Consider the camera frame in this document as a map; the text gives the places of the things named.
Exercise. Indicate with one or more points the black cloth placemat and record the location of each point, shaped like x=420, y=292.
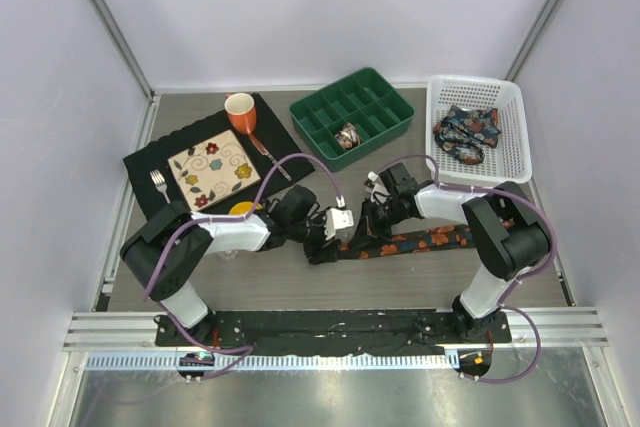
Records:
x=184, y=120

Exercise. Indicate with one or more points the blue floral tie in basket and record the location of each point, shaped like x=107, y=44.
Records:
x=463, y=134

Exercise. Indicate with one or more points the silver fork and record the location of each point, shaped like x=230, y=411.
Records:
x=160, y=185

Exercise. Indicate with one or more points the white slotted cable duct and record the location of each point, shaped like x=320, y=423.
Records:
x=188, y=361

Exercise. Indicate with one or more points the green divided organizer tray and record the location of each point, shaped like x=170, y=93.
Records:
x=364, y=98

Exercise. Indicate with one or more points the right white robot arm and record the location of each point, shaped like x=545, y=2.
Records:
x=510, y=235

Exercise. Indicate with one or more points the clear plastic cup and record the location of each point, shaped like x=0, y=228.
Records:
x=229, y=254

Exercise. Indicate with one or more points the aluminium frame rail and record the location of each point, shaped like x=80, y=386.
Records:
x=557, y=327

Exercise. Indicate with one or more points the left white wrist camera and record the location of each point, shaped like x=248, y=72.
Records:
x=339, y=222

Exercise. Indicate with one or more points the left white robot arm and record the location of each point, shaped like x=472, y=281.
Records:
x=164, y=253

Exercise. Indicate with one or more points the orange ceramic mug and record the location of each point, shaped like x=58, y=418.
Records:
x=241, y=111

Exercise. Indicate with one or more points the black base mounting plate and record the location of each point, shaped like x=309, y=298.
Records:
x=333, y=333

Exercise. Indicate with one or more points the white plastic basket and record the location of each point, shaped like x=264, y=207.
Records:
x=510, y=160

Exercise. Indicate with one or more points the black orange floral tie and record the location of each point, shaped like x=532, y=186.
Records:
x=444, y=238

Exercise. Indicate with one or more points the yellow plastic mug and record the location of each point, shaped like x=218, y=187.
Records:
x=241, y=208

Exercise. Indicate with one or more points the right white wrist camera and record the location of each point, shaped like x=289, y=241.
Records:
x=375, y=191

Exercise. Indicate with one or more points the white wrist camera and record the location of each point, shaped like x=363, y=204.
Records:
x=375, y=191
x=339, y=222

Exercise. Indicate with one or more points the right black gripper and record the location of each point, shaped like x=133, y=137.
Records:
x=370, y=232

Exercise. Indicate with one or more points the square floral ceramic plate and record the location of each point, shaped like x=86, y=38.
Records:
x=213, y=170

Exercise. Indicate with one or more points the rolled tie in tray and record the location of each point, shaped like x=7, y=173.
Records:
x=348, y=137

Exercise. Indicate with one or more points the orange handled table knife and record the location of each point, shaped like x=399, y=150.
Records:
x=264, y=151

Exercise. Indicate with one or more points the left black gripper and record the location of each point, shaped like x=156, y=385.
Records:
x=316, y=253

